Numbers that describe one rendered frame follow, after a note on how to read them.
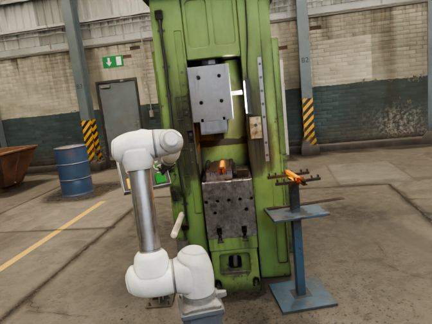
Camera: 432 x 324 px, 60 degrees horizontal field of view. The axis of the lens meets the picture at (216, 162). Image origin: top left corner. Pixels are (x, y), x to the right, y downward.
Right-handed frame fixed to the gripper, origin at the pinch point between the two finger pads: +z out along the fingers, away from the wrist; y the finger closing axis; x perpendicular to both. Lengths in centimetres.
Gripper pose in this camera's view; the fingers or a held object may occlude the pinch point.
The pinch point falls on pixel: (162, 171)
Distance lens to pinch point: 259.1
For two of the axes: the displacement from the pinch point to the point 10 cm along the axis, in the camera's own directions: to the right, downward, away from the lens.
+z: -2.8, 3.8, 8.8
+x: -2.8, -9.1, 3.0
